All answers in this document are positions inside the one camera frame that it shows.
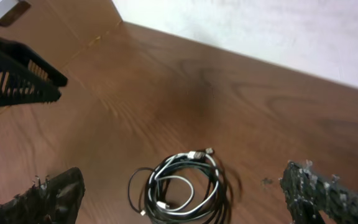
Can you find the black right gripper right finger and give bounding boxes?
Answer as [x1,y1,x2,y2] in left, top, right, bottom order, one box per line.
[280,161,358,224]

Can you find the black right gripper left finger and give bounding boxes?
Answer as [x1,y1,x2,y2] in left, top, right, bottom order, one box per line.
[0,167,85,224]

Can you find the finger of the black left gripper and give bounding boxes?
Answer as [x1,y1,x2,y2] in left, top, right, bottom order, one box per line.
[0,50,61,107]
[0,37,68,87]

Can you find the black usb cable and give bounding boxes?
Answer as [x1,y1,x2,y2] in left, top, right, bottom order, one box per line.
[144,148,244,224]

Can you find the white usb cable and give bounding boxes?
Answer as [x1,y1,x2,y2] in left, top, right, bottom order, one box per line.
[139,150,220,217]

